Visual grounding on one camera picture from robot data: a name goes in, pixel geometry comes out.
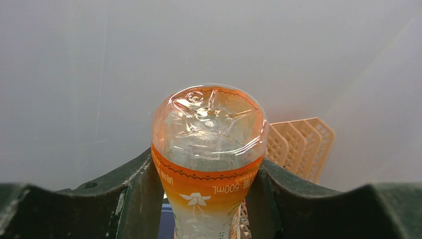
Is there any orange plastic file organizer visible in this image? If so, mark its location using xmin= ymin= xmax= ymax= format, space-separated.
xmin=239 ymin=117 xmax=335 ymax=239

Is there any orange drink bottle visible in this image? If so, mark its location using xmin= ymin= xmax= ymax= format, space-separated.
xmin=151 ymin=84 xmax=269 ymax=239

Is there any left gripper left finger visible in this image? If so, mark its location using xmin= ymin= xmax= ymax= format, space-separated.
xmin=0 ymin=149 xmax=163 ymax=239

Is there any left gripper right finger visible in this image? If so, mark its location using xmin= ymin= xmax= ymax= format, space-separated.
xmin=246 ymin=159 xmax=422 ymax=239

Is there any blue plastic bin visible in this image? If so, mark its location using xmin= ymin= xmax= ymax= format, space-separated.
xmin=157 ymin=203 xmax=175 ymax=239

